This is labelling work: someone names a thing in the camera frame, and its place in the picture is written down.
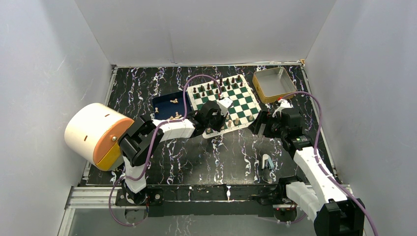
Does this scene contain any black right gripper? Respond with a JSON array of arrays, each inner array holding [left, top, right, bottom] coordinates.
[[248, 110, 287, 139]]

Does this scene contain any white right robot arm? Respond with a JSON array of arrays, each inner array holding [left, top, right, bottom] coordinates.
[[249, 108, 365, 236]]

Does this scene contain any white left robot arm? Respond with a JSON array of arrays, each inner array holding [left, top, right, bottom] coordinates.
[[118, 98, 233, 205]]

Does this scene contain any green white chess board mat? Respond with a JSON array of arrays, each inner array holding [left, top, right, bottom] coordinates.
[[186, 74, 261, 139]]

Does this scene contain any small white blue stapler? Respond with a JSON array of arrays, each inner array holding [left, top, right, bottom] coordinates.
[[262, 154, 274, 170]]

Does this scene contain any dark blue tin box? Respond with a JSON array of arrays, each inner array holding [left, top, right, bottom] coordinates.
[[152, 91, 192, 120]]

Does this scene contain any gold tin box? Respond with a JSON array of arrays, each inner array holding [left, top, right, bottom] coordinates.
[[252, 67, 297, 104]]

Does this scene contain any white orange cylindrical appliance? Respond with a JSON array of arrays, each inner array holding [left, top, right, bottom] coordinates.
[[64, 103, 134, 171]]

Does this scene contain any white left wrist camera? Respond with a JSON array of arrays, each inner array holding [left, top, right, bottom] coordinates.
[[216, 97, 233, 117]]

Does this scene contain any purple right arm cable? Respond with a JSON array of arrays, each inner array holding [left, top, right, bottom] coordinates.
[[278, 91, 380, 236]]

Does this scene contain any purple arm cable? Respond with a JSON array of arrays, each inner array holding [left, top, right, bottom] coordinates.
[[108, 74, 224, 227], [278, 91, 380, 236]]

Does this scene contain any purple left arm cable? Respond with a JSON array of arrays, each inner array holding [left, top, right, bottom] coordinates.
[[108, 74, 224, 227]]

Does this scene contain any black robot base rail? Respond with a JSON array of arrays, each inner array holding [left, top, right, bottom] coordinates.
[[115, 184, 303, 224]]

